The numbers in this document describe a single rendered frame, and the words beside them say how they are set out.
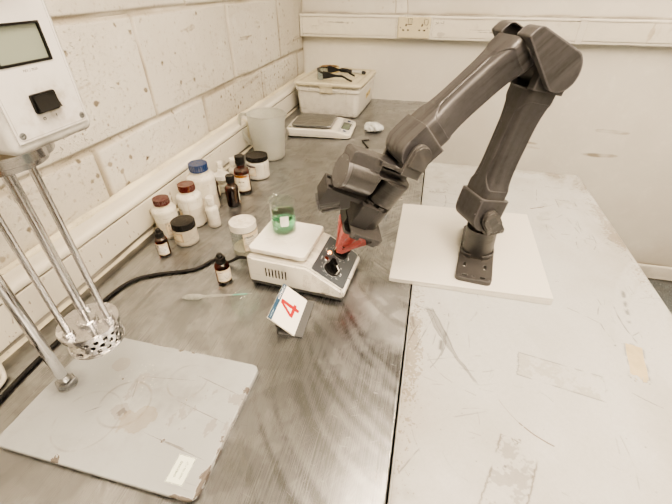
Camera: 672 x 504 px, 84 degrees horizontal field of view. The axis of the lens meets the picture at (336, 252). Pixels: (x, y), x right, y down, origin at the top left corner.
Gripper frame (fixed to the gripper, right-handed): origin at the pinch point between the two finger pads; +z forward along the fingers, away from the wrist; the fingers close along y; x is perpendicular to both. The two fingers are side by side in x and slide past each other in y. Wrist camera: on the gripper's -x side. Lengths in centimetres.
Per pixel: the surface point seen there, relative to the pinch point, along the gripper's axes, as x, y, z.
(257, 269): -14.3, 3.0, 9.0
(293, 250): -9.8, 2.6, 1.5
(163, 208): -33.8, -17.5, 19.8
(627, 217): 185, -80, -5
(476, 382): 15.9, 29.8, -8.5
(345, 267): 1.5, 3.5, 1.4
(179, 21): -42, -63, -3
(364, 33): 28, -142, -5
